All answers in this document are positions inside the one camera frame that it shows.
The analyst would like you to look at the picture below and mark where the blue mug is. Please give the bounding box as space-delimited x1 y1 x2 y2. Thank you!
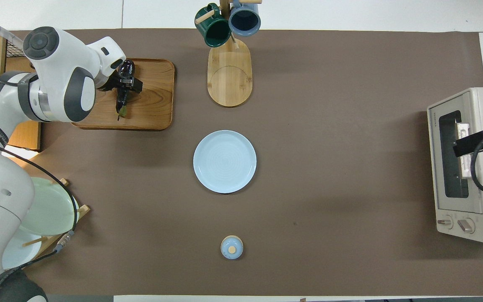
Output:
228 0 262 37

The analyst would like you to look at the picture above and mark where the brown table mat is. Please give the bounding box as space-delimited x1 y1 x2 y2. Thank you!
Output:
7 29 483 296

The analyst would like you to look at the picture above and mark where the light blue round plate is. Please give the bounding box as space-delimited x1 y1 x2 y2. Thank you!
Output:
193 130 257 194

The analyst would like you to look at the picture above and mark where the wooden mug tree stand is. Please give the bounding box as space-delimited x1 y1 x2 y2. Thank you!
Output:
195 0 263 108

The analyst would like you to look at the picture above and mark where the pale green plate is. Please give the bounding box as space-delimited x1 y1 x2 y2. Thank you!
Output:
19 176 79 236

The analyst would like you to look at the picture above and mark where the wooden plate rack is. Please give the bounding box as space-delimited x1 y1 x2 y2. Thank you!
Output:
23 178 92 257

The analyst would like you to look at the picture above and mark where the dark purple eggplant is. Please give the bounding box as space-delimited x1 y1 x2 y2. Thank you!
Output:
116 60 136 121

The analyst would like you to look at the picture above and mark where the rectangular wooden tray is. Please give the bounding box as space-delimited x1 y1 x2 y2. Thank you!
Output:
70 57 176 131

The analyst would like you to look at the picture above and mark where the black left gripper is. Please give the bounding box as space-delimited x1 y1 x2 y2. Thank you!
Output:
97 71 144 94

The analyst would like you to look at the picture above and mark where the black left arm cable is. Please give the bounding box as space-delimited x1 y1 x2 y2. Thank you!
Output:
0 75 78 294

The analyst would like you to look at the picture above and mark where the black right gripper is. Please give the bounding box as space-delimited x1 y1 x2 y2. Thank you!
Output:
453 125 483 159

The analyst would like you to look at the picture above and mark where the pale blue racked plate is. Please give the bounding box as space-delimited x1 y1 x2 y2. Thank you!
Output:
2 229 43 270

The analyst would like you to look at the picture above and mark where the dark green mug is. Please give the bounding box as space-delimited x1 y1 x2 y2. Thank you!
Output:
194 3 232 48

